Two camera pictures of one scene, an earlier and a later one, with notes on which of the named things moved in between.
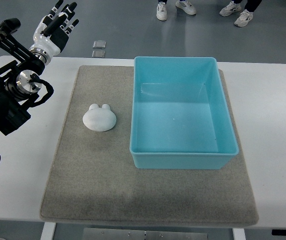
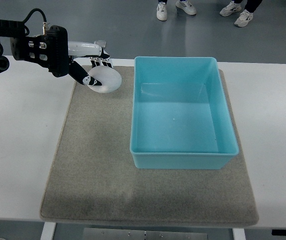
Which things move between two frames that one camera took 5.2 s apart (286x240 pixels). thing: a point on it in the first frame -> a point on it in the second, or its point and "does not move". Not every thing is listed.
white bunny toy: x=99 y=119 -> x=109 y=78
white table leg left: x=48 y=231 does not move
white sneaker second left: x=186 y=6 does not move
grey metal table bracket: x=104 y=234 does not move
